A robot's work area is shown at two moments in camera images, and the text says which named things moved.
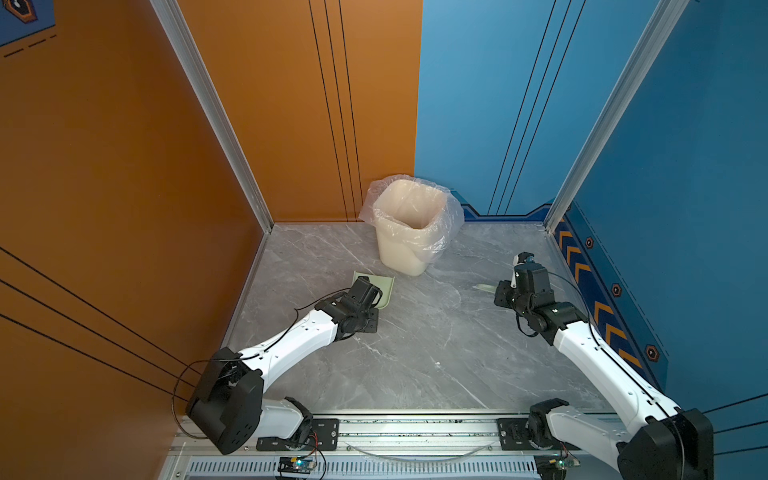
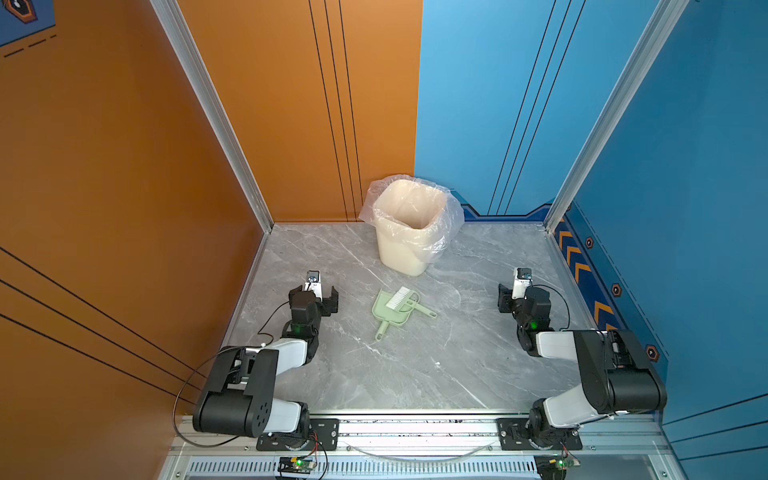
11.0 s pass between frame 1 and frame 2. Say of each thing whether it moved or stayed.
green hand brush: moved
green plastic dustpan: moved
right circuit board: stayed
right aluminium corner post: stayed
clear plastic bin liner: stayed
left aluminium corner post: stayed
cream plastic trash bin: stayed
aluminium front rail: stayed
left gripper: moved
